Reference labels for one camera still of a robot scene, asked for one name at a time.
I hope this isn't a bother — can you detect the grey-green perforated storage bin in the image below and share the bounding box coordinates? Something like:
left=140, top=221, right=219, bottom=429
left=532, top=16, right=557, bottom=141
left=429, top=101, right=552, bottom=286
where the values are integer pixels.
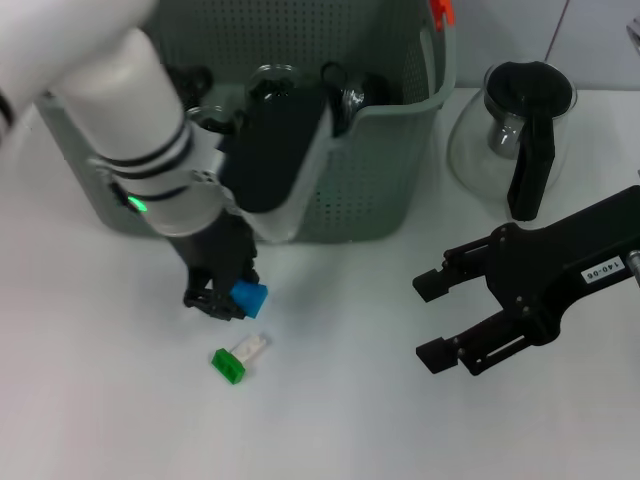
left=37, top=0, right=457, bottom=245

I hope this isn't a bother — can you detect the blue building brick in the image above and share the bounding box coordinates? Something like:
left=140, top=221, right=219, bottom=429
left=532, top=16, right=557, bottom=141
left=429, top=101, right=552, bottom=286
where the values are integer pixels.
left=230, top=279, right=269, bottom=320

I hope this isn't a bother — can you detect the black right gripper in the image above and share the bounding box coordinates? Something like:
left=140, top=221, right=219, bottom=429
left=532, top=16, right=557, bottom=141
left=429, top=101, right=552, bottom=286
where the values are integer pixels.
left=412, top=185, right=640, bottom=377

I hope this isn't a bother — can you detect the orange bin handle clip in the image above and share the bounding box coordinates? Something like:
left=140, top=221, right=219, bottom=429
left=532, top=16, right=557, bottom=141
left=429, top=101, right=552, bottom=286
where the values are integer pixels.
left=430, top=0, right=456, bottom=32

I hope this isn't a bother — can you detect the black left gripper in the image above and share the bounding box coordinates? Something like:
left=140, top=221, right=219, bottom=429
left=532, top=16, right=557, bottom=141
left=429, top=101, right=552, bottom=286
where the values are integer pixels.
left=166, top=206, right=262, bottom=323

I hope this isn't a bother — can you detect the glass pitcher with black handle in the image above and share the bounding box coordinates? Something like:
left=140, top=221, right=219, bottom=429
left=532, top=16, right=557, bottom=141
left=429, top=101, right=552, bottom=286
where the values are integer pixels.
left=447, top=58, right=579, bottom=222

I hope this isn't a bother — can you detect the black clay teapot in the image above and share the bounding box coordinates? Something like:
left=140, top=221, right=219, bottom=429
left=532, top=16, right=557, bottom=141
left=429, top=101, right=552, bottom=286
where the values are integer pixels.
left=169, top=64, right=214, bottom=109

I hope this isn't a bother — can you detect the white two-stud plate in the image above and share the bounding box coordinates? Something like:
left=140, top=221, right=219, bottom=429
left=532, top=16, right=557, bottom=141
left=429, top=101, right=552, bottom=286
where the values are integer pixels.
left=232, top=332, right=274, bottom=364

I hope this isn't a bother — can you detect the green building brick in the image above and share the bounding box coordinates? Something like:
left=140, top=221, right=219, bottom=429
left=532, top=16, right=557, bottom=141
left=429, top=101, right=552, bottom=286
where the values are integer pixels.
left=210, top=348, right=248, bottom=386

